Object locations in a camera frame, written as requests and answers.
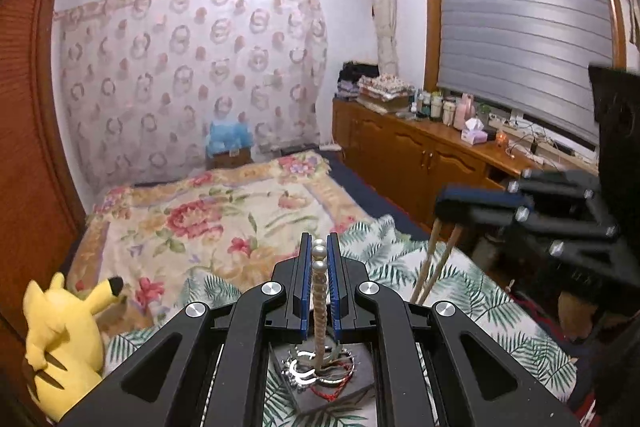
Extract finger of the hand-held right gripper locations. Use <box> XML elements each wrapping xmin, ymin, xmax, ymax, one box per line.
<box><xmin>436</xmin><ymin>207</ymin><xmax>618</xmax><ymax>258</ymax></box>
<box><xmin>434</xmin><ymin>169</ymin><xmax>601</xmax><ymax>210</ymax></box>

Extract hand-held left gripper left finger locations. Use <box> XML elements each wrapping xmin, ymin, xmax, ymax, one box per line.
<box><xmin>55</xmin><ymin>232</ymin><xmax>315</xmax><ymax>427</ymax></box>

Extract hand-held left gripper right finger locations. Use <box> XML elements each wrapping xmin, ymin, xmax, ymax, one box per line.
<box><xmin>327</xmin><ymin>232</ymin><xmax>583</xmax><ymax>427</ymax></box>

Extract pearl necklace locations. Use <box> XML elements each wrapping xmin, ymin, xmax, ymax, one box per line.
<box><xmin>310</xmin><ymin>237</ymin><xmax>332</xmax><ymax>368</ymax></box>

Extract wooden chopsticks pair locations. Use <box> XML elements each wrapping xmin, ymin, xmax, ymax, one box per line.
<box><xmin>411</xmin><ymin>219</ymin><xmax>463</xmax><ymax>308</ymax></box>

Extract silver bangle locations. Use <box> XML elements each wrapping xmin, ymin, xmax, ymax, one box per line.
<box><xmin>284</xmin><ymin>342</ymin><xmax>352</xmax><ymax>389</ymax></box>

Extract grey jewellery tray with bracelets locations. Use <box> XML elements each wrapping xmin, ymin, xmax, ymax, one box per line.
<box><xmin>270</xmin><ymin>341</ymin><xmax>377</xmax><ymax>413</ymax></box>

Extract red string bracelet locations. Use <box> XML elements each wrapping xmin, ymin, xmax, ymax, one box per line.
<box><xmin>310</xmin><ymin>352</ymin><xmax>359</xmax><ymax>402</ymax></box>

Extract pink tissue box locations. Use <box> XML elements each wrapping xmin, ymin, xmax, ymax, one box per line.
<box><xmin>460</xmin><ymin>118</ymin><xmax>488</xmax><ymax>144</ymax></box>

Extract white power strip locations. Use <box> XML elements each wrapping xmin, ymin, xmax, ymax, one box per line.
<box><xmin>487</xmin><ymin>114</ymin><xmax>598</xmax><ymax>160</ymax></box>

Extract leaf-print cloth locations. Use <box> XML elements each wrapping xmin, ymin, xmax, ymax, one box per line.
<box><xmin>102</xmin><ymin>214</ymin><xmax>578</xmax><ymax>427</ymax></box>

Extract wooden cabinet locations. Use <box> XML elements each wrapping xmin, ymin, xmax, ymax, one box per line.
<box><xmin>332</xmin><ymin>99</ymin><xmax>601</xmax><ymax>238</ymax></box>

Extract row of toiletry bottles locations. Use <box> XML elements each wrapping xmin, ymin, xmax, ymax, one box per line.
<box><xmin>410</xmin><ymin>89</ymin><xmax>493</xmax><ymax>130</ymax></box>

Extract navy bed sheet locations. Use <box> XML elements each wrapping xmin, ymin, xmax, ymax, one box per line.
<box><xmin>280</xmin><ymin>147</ymin><xmax>436</xmax><ymax>238</ymax></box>

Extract floral blanket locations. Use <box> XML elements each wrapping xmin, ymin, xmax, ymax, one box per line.
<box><xmin>67</xmin><ymin>152</ymin><xmax>381</xmax><ymax>338</ymax></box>

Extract floral folded cloth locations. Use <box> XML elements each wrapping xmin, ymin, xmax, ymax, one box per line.
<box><xmin>357</xmin><ymin>74</ymin><xmax>417</xmax><ymax>102</ymax></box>

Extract grey window blind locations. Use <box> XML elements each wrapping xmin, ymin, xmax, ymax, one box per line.
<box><xmin>432</xmin><ymin>0</ymin><xmax>616</xmax><ymax>145</ymax></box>

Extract brown cardboard box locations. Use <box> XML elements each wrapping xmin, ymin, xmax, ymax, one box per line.
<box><xmin>210</xmin><ymin>149</ymin><xmax>251</xmax><ymax>170</ymax></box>

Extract dark folded clothes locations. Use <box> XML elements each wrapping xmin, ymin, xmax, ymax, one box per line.
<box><xmin>337</xmin><ymin>62</ymin><xmax>381</xmax><ymax>100</ymax></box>

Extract blue plush toy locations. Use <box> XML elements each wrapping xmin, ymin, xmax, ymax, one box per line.
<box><xmin>206</xmin><ymin>119</ymin><xmax>253</xmax><ymax>155</ymax></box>

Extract tied lace drape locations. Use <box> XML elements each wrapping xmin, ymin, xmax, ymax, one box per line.
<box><xmin>365</xmin><ymin>0</ymin><xmax>401</xmax><ymax>80</ymax></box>

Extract yellow plush toy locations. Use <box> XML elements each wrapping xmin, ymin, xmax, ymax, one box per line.
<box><xmin>22</xmin><ymin>272</ymin><xmax>126</xmax><ymax>423</ymax></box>

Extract circle-print curtain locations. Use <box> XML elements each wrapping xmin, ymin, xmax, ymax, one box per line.
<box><xmin>52</xmin><ymin>0</ymin><xmax>328</xmax><ymax>188</ymax></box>

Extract wooden slatted wardrobe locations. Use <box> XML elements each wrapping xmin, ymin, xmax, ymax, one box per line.
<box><xmin>0</xmin><ymin>0</ymin><xmax>86</xmax><ymax>358</ymax></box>

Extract wooden window frame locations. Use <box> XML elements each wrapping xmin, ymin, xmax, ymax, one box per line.
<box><xmin>422</xmin><ymin>0</ymin><xmax>628</xmax><ymax>152</ymax></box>

